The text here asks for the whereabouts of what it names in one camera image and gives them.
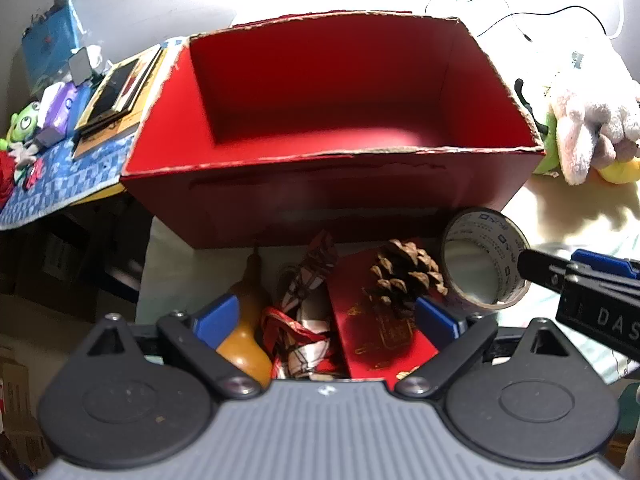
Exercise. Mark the orange wooden gourd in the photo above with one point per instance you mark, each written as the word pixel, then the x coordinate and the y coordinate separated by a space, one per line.
pixel 245 330

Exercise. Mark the brown pine cone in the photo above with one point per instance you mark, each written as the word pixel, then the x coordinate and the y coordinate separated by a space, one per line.
pixel 407 272

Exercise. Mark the green plush toy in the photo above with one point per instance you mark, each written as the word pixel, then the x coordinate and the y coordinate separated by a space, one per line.
pixel 542 150

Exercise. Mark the red toy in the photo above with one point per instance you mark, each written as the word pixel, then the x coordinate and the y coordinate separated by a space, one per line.
pixel 6 175

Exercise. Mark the small square mirror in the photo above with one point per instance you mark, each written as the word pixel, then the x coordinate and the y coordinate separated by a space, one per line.
pixel 80 67

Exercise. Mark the red patterned silk scarf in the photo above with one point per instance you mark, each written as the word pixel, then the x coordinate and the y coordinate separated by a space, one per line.
pixel 305 320

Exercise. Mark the clear printed tape roll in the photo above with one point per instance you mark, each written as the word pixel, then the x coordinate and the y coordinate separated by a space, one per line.
pixel 505 255

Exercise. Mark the purple packet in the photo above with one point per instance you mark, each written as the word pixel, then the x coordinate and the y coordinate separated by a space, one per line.
pixel 62 107

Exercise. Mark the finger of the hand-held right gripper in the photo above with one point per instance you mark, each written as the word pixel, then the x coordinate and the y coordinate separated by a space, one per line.
pixel 605 262
pixel 542 270

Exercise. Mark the black framed picture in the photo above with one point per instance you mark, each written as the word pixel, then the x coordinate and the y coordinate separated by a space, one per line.
pixel 117 92

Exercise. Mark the yellow book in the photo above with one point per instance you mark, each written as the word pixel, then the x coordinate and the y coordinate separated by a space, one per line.
pixel 110 135

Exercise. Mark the blue patterned cloth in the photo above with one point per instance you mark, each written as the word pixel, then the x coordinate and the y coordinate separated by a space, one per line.
pixel 65 180

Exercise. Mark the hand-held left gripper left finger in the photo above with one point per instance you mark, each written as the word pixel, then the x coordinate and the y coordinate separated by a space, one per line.
pixel 220 316

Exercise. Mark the yellow plush toy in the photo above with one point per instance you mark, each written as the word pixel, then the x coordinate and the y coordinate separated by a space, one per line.
pixel 622 170

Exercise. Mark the red gold envelope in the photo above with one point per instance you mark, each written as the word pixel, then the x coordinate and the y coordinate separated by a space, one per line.
pixel 370 320

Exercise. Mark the blue packet with clip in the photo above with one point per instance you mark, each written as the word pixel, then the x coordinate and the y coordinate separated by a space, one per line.
pixel 50 45

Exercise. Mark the pink white plush toy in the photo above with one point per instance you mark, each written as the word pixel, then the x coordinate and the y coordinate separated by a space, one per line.
pixel 590 120

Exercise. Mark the green frog toy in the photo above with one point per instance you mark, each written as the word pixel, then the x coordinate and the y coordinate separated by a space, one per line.
pixel 22 122

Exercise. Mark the red cardboard box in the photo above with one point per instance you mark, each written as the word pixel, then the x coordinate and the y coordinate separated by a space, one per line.
pixel 330 190

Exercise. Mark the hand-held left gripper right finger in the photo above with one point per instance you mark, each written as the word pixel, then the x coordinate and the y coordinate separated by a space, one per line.
pixel 436 322

